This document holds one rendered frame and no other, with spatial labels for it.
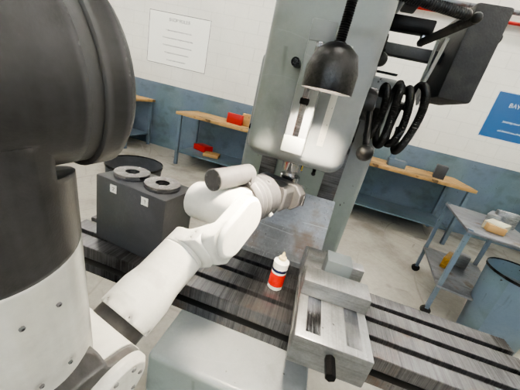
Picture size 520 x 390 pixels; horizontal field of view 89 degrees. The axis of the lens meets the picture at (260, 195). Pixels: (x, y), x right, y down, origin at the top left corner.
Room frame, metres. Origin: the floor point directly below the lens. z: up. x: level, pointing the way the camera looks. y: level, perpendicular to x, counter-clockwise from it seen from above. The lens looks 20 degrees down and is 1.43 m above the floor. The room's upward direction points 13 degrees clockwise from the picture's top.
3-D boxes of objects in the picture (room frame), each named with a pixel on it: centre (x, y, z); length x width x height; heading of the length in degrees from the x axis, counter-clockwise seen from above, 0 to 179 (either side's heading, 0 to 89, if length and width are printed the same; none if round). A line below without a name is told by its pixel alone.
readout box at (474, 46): (0.84, -0.44, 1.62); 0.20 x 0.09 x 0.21; 170
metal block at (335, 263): (0.57, -0.23, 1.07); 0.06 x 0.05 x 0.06; 81
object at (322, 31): (0.49, -0.04, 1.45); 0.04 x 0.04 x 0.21; 80
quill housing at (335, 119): (0.61, -0.06, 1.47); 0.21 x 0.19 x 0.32; 80
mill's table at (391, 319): (0.59, -0.11, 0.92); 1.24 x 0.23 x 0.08; 80
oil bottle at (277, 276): (0.59, -0.10, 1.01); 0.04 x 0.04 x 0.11
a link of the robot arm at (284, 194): (0.52, -0.01, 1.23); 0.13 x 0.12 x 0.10; 61
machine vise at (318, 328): (0.54, -0.22, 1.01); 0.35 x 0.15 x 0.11; 171
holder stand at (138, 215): (0.65, 0.30, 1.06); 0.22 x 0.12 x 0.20; 74
